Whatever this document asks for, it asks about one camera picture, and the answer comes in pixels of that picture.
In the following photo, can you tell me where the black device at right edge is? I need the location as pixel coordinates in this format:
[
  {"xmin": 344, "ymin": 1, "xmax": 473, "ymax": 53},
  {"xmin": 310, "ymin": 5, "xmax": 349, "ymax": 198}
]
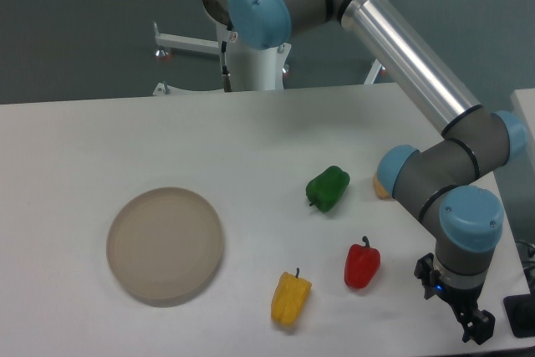
[{"xmin": 503, "ymin": 294, "xmax": 534, "ymax": 339}]

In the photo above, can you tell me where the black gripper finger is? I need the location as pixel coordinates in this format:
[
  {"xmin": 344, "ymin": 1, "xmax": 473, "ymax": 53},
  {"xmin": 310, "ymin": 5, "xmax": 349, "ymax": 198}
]
[
  {"xmin": 414, "ymin": 253, "xmax": 438, "ymax": 299},
  {"xmin": 452, "ymin": 306, "xmax": 496, "ymax": 344}
]

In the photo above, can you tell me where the yellow bell pepper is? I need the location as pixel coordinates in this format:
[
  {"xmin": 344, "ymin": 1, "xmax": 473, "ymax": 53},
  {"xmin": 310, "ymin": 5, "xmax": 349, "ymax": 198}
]
[{"xmin": 271, "ymin": 267, "xmax": 312, "ymax": 327}]

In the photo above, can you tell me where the green bell pepper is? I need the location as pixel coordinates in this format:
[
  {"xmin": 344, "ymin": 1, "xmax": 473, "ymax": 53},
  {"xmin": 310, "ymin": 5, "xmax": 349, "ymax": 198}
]
[{"xmin": 305, "ymin": 166, "xmax": 350, "ymax": 213}]

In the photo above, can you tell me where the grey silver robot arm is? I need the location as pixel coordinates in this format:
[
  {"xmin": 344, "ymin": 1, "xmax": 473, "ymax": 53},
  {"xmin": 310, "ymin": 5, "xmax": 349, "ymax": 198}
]
[{"xmin": 202, "ymin": 0, "xmax": 527, "ymax": 344}]

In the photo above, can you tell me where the orange bell pepper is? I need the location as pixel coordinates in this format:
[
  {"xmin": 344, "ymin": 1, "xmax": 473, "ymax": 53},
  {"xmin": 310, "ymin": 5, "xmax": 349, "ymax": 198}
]
[{"xmin": 373, "ymin": 174, "xmax": 392, "ymax": 200}]

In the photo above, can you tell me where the black cable with connector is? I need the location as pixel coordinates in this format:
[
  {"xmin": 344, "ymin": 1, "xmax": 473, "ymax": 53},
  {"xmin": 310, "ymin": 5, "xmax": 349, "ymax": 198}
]
[{"xmin": 219, "ymin": 24, "xmax": 235, "ymax": 94}]

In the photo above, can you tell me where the beige round plate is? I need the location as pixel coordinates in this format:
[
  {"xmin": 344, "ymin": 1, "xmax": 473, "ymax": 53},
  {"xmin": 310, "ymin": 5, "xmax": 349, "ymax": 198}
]
[{"xmin": 106, "ymin": 187, "xmax": 224, "ymax": 308}]

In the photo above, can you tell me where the red bell pepper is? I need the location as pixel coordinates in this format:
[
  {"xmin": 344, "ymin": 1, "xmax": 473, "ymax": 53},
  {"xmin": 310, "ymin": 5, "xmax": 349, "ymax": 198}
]
[{"xmin": 344, "ymin": 236, "xmax": 381, "ymax": 289}]

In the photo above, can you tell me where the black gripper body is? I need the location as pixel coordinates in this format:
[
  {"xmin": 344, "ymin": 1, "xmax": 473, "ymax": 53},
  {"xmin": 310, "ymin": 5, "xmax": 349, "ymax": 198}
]
[{"xmin": 431, "ymin": 269, "xmax": 485, "ymax": 314}]

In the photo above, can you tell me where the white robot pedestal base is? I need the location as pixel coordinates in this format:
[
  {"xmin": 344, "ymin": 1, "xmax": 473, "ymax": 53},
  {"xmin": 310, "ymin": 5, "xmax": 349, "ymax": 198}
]
[{"xmin": 150, "ymin": 0, "xmax": 388, "ymax": 97}]

